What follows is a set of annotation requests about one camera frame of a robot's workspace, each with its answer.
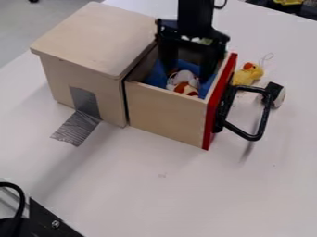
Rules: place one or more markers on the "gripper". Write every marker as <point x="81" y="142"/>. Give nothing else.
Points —
<point x="194" y="33"/>

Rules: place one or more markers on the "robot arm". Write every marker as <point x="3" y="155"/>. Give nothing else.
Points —
<point x="195" y="12"/>

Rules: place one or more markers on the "white and red plush toy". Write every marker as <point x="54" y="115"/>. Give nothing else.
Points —
<point x="184" y="83"/>

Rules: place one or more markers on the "yellow plush duck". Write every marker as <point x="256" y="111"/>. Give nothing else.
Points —
<point x="246" y="75"/>

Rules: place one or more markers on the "wooden drawer with red front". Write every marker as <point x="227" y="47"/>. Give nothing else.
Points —
<point x="167" y="114"/>

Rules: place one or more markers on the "wooden cabinet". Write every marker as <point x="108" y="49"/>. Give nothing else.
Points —
<point x="93" y="58"/>

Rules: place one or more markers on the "grey tape strip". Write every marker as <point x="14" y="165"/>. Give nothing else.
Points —
<point x="80" y="118"/>

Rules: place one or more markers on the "black metal bracket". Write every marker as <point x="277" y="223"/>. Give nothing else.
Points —
<point x="39" y="223"/>

